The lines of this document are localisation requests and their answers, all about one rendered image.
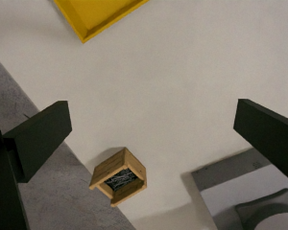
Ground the small wooden crate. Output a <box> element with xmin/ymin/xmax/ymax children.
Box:
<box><xmin>89</xmin><ymin>148</ymin><xmax>148</xmax><ymax>208</ymax></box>

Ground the yellow square tray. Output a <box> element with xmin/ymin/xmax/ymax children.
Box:
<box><xmin>53</xmin><ymin>0</ymin><xmax>150</xmax><ymax>45</ymax></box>

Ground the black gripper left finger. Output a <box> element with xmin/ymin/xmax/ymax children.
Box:
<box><xmin>0</xmin><ymin>101</ymin><xmax>72</xmax><ymax>230</ymax></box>

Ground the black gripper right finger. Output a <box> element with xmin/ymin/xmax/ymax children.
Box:
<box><xmin>233</xmin><ymin>99</ymin><xmax>288</xmax><ymax>177</ymax></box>

